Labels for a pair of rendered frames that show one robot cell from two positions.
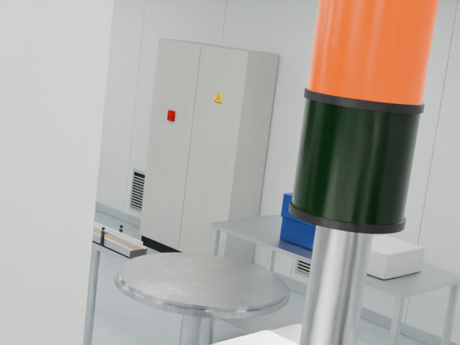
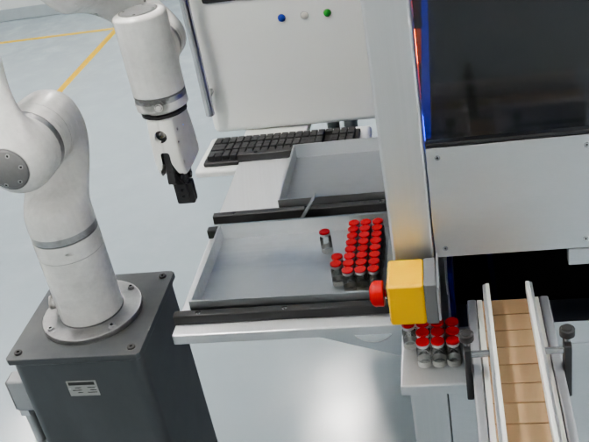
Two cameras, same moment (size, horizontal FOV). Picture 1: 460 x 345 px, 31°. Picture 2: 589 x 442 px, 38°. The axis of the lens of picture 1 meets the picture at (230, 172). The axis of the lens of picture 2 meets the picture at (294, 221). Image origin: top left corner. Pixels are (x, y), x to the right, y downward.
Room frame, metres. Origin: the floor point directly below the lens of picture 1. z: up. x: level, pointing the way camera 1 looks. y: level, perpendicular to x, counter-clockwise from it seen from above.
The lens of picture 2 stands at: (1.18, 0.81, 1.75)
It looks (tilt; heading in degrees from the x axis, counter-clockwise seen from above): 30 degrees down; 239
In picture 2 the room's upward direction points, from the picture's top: 11 degrees counter-clockwise
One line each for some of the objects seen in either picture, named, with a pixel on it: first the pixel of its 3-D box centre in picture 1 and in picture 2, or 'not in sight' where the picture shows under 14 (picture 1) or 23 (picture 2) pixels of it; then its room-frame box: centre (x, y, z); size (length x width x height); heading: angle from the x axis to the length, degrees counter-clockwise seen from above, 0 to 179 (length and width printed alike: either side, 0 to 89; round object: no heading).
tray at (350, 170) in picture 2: not in sight; (363, 171); (0.18, -0.50, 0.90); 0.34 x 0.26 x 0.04; 136
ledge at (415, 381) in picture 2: not in sight; (446, 360); (0.49, 0.05, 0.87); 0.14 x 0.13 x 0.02; 136
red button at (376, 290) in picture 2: not in sight; (381, 293); (0.54, -0.03, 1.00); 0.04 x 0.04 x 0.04; 46
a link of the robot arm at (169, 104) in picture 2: not in sight; (160, 99); (0.65, -0.38, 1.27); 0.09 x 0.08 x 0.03; 46
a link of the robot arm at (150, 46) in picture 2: not in sight; (149, 49); (0.65, -0.39, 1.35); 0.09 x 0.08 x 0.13; 46
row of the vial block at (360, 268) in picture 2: not in sight; (364, 254); (0.40, -0.24, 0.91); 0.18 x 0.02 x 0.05; 46
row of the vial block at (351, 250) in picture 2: not in sight; (352, 255); (0.42, -0.26, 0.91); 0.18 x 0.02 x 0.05; 46
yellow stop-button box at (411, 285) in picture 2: not in sight; (412, 291); (0.51, 0.01, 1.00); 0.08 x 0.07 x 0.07; 136
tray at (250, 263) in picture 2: not in sight; (294, 262); (0.50, -0.33, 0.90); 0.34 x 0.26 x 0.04; 136
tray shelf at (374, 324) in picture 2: not in sight; (326, 224); (0.35, -0.43, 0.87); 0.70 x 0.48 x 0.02; 46
